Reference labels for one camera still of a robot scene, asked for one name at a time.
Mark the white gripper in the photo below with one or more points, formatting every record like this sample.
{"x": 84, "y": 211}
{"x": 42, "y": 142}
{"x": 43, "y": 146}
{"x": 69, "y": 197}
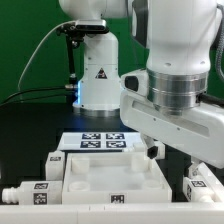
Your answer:
{"x": 166, "y": 108}

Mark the white square tabletop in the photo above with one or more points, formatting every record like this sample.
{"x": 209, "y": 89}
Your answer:
{"x": 119, "y": 178}

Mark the white marker plate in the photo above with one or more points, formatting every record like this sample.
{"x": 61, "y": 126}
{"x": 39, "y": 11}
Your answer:
{"x": 101, "y": 141}

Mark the black camera on stand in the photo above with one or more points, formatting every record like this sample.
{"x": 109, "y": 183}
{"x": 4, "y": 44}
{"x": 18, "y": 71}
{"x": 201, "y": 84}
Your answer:
{"x": 75, "y": 31}

